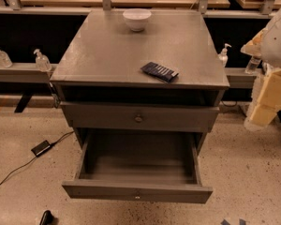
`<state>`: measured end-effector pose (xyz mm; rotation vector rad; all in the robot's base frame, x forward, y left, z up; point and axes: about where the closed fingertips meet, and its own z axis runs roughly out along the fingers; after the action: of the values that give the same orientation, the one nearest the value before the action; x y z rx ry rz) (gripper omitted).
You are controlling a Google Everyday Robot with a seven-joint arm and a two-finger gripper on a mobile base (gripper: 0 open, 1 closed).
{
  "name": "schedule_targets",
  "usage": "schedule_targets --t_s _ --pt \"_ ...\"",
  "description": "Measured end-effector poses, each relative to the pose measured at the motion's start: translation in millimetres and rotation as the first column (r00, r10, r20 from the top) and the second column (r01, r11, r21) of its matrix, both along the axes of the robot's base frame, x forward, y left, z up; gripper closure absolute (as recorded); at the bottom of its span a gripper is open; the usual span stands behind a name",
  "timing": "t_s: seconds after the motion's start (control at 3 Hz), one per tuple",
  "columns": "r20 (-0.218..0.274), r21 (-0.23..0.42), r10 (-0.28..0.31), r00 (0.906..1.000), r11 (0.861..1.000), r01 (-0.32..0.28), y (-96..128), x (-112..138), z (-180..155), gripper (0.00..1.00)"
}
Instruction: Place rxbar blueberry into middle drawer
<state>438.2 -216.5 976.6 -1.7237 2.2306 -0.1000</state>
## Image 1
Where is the clear pump bottle far left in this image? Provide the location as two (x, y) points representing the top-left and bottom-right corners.
(0, 49), (12, 68)

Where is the white ceramic bowl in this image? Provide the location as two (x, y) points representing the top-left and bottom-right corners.
(123, 8), (152, 32)

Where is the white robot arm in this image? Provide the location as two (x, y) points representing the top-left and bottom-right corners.
(241, 8), (281, 131)

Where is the black power adapter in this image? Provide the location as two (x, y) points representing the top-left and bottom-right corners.
(31, 141), (51, 158)

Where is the closed grey top drawer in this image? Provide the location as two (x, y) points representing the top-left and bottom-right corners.
(61, 102), (219, 132)

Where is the grey wooden drawer cabinet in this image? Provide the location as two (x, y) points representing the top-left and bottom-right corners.
(51, 9), (229, 146)

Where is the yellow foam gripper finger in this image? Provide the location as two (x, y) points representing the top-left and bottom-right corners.
(244, 68), (281, 131)

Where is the clear plastic water bottle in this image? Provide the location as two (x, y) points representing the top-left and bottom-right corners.
(244, 56), (261, 74)

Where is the clear pump bottle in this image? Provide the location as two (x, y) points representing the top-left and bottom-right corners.
(218, 43), (231, 67)
(0, 49), (12, 68)
(34, 49), (52, 72)

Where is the clear pump bottle right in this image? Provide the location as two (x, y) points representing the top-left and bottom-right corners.
(218, 43), (231, 67)

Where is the open grey middle drawer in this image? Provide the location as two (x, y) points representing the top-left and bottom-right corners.
(63, 129), (213, 203)

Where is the black power cable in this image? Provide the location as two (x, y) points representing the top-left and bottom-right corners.
(0, 130), (75, 193)

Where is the black object on floor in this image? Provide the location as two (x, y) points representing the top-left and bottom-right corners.
(39, 210), (54, 225)

